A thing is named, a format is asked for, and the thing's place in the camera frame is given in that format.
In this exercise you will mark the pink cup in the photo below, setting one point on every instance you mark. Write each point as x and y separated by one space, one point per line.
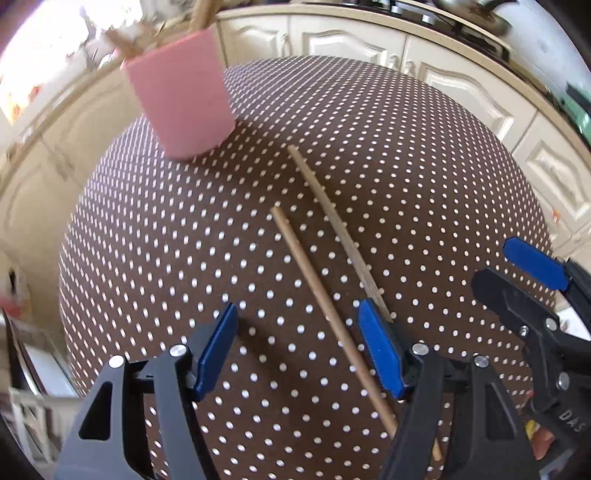
184 92

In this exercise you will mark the wooden chopstick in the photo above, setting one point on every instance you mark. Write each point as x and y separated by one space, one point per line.
332 217
205 14
314 286
127 45

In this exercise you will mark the brown dotted tablecloth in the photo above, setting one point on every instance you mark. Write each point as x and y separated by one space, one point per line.
231 230

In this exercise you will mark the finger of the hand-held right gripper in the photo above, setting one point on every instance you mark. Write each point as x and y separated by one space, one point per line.
508 295
535 264

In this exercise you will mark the black glass gas stove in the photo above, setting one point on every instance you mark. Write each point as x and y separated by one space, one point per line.
415 14

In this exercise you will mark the green box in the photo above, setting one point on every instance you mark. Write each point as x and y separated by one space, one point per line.
579 104

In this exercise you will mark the cream kitchen base cabinets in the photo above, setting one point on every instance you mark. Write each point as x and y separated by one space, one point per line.
355 39

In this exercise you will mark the kitchen window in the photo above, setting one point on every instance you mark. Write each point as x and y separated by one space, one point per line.
41 50

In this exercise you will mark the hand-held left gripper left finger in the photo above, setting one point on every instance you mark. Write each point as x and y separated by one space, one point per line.
214 350

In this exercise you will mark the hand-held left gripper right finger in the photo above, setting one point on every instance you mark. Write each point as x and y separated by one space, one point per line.
381 350

